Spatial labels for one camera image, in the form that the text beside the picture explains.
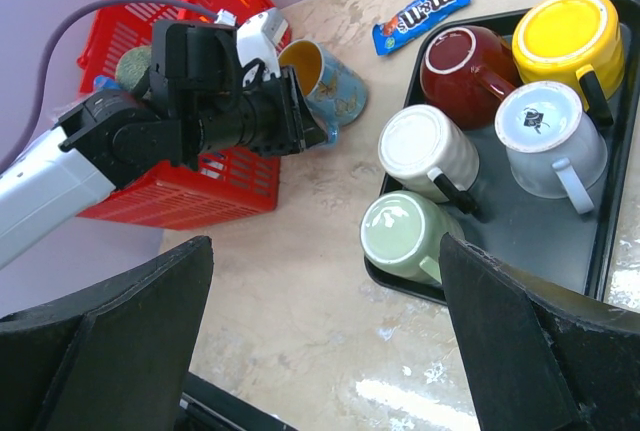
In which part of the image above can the dark red mug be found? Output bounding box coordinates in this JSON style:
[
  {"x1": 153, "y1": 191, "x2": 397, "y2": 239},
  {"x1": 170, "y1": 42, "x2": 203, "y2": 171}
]
[{"x1": 420, "y1": 25, "x2": 522, "y2": 130}]

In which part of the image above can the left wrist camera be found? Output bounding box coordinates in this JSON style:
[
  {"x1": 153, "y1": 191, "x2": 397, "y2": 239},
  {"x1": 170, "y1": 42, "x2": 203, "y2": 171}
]
[{"x1": 236, "y1": 7, "x2": 289, "y2": 84}]

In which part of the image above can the green melon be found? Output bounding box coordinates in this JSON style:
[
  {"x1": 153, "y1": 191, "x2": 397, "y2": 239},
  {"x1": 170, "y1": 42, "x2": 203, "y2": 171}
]
[{"x1": 115, "y1": 45, "x2": 152, "y2": 98}]

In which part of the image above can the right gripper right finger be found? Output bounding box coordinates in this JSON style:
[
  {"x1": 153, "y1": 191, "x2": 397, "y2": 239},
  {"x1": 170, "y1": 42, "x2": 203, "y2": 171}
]
[{"x1": 440, "y1": 235, "x2": 639, "y2": 430}]

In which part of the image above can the cream white mug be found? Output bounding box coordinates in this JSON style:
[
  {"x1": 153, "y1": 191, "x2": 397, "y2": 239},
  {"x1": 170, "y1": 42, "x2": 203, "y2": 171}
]
[{"x1": 378, "y1": 105, "x2": 480, "y2": 214}]

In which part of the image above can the blue butterfly mug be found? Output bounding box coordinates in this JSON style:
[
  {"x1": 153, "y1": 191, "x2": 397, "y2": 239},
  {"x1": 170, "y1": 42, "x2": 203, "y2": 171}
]
[{"x1": 279, "y1": 39, "x2": 368, "y2": 147}]

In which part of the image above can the black tray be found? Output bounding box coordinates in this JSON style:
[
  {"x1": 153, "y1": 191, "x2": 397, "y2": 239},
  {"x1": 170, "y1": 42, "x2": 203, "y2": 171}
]
[{"x1": 362, "y1": 0, "x2": 640, "y2": 307}]

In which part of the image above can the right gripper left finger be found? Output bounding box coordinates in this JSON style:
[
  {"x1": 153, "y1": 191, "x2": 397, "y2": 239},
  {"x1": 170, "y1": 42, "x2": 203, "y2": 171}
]
[{"x1": 1, "y1": 236, "x2": 213, "y2": 430}]

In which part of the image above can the yellow mug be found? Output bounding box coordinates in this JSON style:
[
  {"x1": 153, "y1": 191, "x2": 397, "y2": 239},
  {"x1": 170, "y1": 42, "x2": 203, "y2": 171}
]
[{"x1": 511, "y1": 0, "x2": 625, "y2": 128}]

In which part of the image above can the red plastic basket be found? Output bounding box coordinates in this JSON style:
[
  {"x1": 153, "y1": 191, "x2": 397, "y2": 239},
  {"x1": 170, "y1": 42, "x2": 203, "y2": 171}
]
[{"x1": 77, "y1": 0, "x2": 280, "y2": 230}]

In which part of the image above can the blue candy packet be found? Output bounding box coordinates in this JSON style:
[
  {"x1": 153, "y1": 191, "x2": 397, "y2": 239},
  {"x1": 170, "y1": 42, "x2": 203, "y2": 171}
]
[{"x1": 372, "y1": 0, "x2": 471, "y2": 56}]

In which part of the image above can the light grey mug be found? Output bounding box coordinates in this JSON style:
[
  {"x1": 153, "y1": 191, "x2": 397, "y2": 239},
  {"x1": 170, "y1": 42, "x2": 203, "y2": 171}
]
[{"x1": 494, "y1": 81, "x2": 608, "y2": 215}]

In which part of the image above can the light green mug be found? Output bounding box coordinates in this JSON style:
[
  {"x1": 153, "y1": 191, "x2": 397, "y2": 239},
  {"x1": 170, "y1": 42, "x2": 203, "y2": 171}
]
[{"x1": 359, "y1": 191, "x2": 465, "y2": 285}]

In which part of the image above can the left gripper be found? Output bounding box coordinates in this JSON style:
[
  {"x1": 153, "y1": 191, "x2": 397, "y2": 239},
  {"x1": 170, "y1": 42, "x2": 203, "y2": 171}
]
[{"x1": 247, "y1": 65, "x2": 329, "y2": 156}]

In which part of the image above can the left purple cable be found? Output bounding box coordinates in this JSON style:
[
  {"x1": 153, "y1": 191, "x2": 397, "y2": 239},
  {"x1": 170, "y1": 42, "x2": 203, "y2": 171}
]
[{"x1": 0, "y1": 0, "x2": 221, "y2": 172}]

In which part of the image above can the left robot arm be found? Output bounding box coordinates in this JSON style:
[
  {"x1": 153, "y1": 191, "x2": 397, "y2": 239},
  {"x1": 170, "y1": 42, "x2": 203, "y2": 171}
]
[{"x1": 1, "y1": 21, "x2": 328, "y2": 264}]

